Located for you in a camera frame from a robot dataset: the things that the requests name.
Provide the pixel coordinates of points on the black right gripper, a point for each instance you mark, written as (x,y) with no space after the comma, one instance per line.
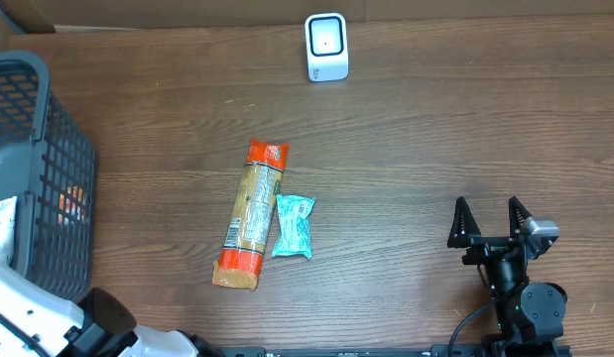
(462,236)

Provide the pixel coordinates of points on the teal snack packet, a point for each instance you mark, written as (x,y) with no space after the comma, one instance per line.
(294,238)

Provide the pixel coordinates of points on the orange spaghetti packet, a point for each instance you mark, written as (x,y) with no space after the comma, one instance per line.
(242,255)

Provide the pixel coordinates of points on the orange tissue packet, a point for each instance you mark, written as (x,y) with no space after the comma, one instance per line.
(71,205)

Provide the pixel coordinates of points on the white shampoo tube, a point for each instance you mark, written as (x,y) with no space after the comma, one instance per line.
(8,208)

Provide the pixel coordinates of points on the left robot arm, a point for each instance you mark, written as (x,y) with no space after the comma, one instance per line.
(34,322)

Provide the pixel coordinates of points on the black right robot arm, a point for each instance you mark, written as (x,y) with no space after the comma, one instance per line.
(529,315)

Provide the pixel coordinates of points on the white barcode scanner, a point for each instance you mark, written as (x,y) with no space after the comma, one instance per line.
(326,47)

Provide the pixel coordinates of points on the dark grey plastic basket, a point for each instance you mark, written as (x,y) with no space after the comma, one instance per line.
(42,152)

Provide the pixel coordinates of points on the brown cardboard backboard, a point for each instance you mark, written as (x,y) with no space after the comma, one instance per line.
(42,16)

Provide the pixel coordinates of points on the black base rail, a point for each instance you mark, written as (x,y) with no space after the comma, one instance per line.
(436,350)

